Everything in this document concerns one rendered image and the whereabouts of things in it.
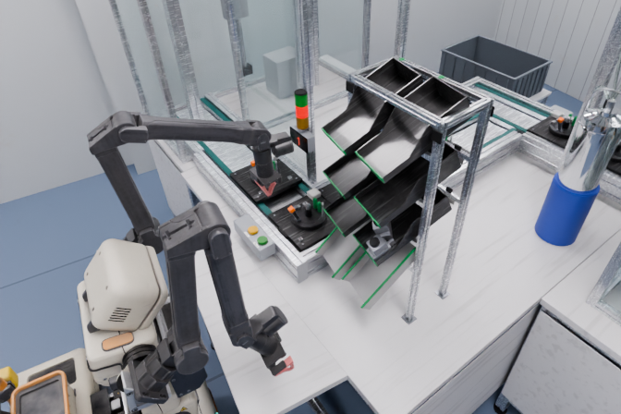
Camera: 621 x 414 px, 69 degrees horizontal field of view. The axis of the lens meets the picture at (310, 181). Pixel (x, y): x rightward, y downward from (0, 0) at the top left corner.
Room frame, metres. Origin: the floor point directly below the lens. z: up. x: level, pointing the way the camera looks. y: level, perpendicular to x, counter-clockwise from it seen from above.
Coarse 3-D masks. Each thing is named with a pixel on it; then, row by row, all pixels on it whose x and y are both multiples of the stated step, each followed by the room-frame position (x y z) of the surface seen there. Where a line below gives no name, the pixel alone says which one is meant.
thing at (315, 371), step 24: (240, 264) 1.18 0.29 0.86; (264, 288) 1.06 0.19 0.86; (216, 312) 0.97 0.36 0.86; (288, 312) 0.95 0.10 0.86; (216, 336) 0.87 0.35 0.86; (288, 336) 0.86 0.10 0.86; (312, 336) 0.85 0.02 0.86; (240, 360) 0.78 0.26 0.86; (312, 360) 0.76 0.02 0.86; (240, 384) 0.70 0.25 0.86; (264, 384) 0.69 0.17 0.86; (288, 384) 0.69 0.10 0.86; (312, 384) 0.69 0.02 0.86; (336, 384) 0.69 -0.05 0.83; (240, 408) 0.62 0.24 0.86; (264, 408) 0.62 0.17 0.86; (288, 408) 0.62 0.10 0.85
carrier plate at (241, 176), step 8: (280, 160) 1.71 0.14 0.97; (248, 168) 1.66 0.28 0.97; (280, 168) 1.65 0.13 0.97; (288, 168) 1.64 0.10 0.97; (232, 176) 1.61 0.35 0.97; (240, 176) 1.61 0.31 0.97; (248, 176) 1.60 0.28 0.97; (296, 176) 1.59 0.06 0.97; (240, 184) 1.55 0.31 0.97; (248, 184) 1.54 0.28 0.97; (280, 184) 1.53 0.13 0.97; (288, 184) 1.53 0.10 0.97; (296, 184) 1.54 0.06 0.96; (248, 192) 1.49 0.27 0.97; (256, 192) 1.49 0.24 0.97; (280, 192) 1.50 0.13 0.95; (256, 200) 1.44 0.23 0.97; (264, 200) 1.45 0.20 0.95
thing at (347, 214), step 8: (368, 184) 1.16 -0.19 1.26; (336, 200) 1.12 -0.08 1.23; (344, 200) 1.13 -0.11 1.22; (352, 200) 1.12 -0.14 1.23; (328, 208) 1.11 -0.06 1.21; (336, 208) 1.11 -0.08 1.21; (344, 208) 1.10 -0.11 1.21; (352, 208) 1.09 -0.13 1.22; (360, 208) 1.08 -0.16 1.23; (336, 216) 1.08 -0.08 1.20; (344, 216) 1.07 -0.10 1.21; (352, 216) 1.06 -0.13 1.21; (360, 216) 1.05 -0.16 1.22; (368, 216) 1.03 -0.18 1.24; (336, 224) 1.05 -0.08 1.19; (344, 224) 1.04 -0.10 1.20; (352, 224) 1.03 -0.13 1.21; (360, 224) 1.02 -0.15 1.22; (344, 232) 0.99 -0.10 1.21
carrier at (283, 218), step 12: (312, 192) 1.44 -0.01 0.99; (288, 204) 1.40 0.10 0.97; (300, 204) 1.37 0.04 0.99; (312, 204) 1.37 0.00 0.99; (324, 204) 1.39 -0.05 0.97; (276, 216) 1.33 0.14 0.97; (288, 216) 1.33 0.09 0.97; (300, 216) 1.30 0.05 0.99; (312, 216) 1.30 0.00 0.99; (324, 216) 1.30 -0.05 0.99; (288, 228) 1.26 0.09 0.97; (300, 228) 1.25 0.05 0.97; (312, 228) 1.24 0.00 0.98; (324, 228) 1.25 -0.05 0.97; (312, 240) 1.19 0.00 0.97
